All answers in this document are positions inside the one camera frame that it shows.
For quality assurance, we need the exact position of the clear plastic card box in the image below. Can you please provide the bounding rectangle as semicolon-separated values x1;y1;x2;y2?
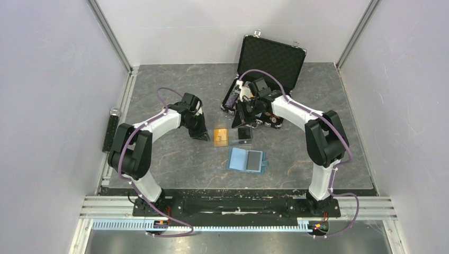
211;128;243;147

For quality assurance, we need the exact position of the black poker chip case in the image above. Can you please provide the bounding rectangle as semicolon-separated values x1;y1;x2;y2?
221;34;307;129

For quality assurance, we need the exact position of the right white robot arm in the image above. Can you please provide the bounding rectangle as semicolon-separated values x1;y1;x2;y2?
232;78;349;216

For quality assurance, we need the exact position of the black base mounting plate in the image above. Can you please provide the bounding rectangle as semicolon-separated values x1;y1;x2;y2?
98;187;342;227

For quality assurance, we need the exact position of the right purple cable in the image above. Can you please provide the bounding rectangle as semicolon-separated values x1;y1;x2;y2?
238;69;360;238

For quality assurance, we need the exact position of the dark card stack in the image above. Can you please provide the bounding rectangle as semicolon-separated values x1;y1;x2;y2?
237;126;253;145

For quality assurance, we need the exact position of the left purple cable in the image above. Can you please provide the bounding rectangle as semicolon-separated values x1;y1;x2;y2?
117;87;194;238

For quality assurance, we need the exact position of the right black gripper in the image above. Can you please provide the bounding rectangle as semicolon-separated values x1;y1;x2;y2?
232;98;262;128

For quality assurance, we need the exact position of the purple cable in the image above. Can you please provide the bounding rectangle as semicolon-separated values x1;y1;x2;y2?
238;69;360;238
117;87;194;238

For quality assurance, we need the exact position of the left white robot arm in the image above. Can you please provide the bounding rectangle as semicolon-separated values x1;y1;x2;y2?
107;93;210;216

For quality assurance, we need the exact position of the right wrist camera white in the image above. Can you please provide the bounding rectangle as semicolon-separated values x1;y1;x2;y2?
236;80;253;101

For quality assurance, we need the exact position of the purple green chip row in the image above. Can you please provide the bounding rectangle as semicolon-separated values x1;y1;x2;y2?
224;94;239;109

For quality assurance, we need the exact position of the blue card holder wallet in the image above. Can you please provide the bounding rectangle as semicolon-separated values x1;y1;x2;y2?
226;147;268;174

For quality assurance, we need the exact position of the black microphone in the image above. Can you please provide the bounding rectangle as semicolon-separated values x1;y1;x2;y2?
102;107;121;153

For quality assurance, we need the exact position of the white slotted cable duct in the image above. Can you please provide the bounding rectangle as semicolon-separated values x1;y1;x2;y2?
92;219;329;233

